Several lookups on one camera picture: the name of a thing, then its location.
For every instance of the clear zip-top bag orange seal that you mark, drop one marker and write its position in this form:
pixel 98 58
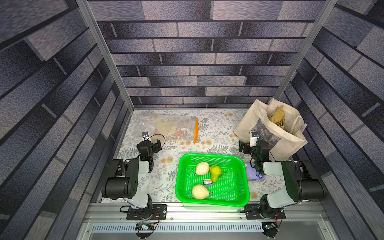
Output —
pixel 165 127

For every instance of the beige round fruit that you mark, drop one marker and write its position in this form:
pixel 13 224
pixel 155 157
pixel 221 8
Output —
pixel 200 192
pixel 202 168

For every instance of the green pear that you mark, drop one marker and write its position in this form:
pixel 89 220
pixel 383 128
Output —
pixel 215 171

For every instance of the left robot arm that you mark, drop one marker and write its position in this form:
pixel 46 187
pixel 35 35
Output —
pixel 123 177

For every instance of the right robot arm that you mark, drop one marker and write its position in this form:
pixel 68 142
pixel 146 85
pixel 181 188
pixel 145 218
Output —
pixel 300 185

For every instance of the yellow chips bag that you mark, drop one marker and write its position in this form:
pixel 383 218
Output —
pixel 278 117

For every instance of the beige canvas tote bag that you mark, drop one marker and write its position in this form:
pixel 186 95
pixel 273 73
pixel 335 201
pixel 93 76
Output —
pixel 283 142

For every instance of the small sticker in basket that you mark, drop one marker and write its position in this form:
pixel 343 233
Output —
pixel 207 182

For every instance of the purple tissue pack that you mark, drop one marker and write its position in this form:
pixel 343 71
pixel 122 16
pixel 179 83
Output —
pixel 253 175

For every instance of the left circuit board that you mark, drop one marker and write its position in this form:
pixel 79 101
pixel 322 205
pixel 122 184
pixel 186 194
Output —
pixel 145 227

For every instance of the circuit board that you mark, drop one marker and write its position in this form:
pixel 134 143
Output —
pixel 270 229
pixel 145 227

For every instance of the right circuit board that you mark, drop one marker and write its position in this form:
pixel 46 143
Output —
pixel 270 229

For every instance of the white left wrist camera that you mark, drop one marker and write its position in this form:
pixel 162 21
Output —
pixel 145 135

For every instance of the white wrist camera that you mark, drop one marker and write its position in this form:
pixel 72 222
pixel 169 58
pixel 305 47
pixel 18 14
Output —
pixel 145 135
pixel 254 136

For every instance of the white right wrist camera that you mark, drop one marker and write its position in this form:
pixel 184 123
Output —
pixel 254 136

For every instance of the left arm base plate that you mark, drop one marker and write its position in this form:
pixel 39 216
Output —
pixel 156 212

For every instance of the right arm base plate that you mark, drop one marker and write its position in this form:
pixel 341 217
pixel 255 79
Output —
pixel 255 212

